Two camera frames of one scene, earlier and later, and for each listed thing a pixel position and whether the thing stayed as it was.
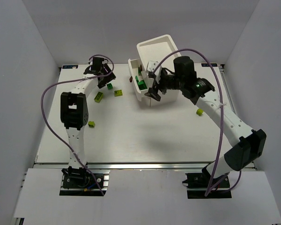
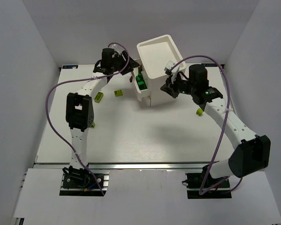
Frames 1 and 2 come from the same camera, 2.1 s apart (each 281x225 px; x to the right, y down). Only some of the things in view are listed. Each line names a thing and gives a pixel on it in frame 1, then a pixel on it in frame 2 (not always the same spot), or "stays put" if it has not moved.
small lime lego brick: (199, 111) stays put
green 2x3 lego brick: (142, 85) stays put
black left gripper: (106, 78) -> (125, 60)
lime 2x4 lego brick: (99, 97) stays put
